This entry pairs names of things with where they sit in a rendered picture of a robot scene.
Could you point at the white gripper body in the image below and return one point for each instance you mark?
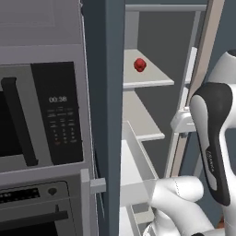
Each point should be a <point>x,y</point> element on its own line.
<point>183,121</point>

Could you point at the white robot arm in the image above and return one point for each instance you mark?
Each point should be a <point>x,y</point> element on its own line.
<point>181,199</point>

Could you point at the red bell pepper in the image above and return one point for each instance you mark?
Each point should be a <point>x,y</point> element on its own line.
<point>139,64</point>

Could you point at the dark grey fridge freezer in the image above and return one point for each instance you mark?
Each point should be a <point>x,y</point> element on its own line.
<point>104,92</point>

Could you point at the fridge freezer door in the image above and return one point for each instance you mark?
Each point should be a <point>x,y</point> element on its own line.
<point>209,33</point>

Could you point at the white fridge shelf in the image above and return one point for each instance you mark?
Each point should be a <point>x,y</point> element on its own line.
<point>138,120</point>
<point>152,76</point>

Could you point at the white fridge drawer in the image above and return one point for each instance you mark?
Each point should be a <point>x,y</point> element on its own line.
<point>135,172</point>

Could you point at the grey built-in oven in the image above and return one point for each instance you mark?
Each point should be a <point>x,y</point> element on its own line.
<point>40,202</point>

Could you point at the grey microwave oven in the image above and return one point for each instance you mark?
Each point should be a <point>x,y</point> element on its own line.
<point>37,55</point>

